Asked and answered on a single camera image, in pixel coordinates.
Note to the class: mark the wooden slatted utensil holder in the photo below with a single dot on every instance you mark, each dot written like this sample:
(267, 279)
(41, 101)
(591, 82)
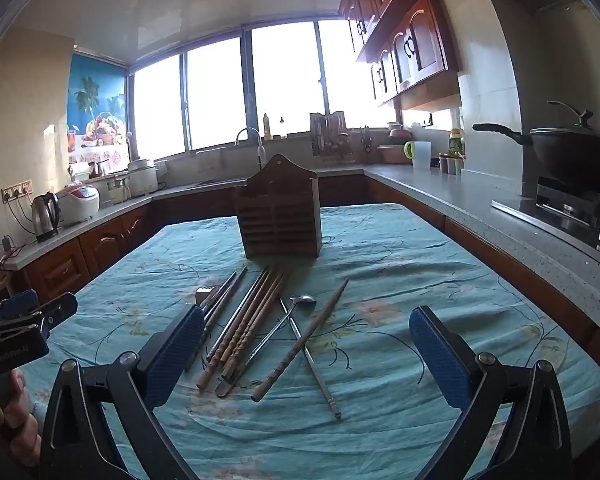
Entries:
(280, 220)

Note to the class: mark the wall power outlet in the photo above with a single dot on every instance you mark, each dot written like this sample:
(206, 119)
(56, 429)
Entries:
(16, 191)

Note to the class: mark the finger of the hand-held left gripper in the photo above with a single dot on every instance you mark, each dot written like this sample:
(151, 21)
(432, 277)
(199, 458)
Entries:
(60, 307)
(17, 302)

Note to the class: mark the steel electric kettle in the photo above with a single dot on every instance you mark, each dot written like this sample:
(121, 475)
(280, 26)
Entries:
(45, 217)

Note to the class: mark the pink bowls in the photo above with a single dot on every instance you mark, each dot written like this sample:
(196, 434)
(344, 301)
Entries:
(395, 150)

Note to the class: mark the white cooking pot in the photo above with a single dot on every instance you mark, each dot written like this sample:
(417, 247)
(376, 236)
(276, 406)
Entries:
(142, 177)

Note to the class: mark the white pink rice cooker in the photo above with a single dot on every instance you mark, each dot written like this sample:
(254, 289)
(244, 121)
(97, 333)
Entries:
(80, 205)

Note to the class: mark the curved sink faucet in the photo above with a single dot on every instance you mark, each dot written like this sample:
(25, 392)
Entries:
(259, 152)

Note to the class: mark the wooden lower cabinets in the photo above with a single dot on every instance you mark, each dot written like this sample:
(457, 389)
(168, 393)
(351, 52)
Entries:
(105, 245)

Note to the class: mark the metal spoon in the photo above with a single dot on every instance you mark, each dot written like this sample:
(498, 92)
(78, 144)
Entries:
(302, 301)

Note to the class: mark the grey kitchen countertop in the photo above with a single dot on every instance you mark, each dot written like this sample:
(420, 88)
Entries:
(480, 200)

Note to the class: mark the black wok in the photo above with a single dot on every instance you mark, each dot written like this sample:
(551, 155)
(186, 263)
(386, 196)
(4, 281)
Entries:
(575, 160)

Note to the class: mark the wooden upper cabinets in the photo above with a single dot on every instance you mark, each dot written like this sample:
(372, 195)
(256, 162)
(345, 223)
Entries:
(420, 45)

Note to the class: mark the wooden chopstick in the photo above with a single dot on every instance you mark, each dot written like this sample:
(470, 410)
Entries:
(235, 327)
(260, 322)
(300, 342)
(247, 320)
(252, 325)

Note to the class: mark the kitchen window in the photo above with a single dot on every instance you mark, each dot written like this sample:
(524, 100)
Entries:
(215, 95)

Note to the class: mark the teal floral tablecloth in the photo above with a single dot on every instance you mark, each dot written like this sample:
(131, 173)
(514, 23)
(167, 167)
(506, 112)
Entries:
(405, 270)

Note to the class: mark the wooden knife rack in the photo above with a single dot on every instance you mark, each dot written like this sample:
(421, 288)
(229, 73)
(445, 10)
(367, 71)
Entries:
(330, 135)

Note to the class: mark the gas stove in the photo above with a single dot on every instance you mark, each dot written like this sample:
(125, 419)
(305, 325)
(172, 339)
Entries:
(570, 205)

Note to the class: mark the cooking oil bottle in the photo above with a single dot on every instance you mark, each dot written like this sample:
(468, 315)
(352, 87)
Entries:
(456, 142)

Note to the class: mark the wooden cabinets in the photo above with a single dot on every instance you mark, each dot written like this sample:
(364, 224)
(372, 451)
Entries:
(105, 245)
(420, 45)

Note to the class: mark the spice jars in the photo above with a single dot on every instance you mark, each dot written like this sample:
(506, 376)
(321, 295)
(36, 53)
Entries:
(451, 165)

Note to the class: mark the wok lid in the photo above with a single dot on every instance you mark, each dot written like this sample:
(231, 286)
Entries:
(575, 127)

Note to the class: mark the palm tree window blind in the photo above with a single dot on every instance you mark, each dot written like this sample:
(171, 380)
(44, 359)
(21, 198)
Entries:
(95, 105)

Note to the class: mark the person's left hand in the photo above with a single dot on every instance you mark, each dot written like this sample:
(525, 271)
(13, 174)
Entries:
(12, 420)

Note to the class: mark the metal chopstick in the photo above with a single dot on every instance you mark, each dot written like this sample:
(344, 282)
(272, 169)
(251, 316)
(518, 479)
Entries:
(237, 310)
(227, 297)
(220, 290)
(310, 360)

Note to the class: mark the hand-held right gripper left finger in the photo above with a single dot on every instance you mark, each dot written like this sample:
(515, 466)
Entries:
(172, 360)

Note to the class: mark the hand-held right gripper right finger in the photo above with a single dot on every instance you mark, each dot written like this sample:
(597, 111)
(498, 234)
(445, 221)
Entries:
(440, 355)

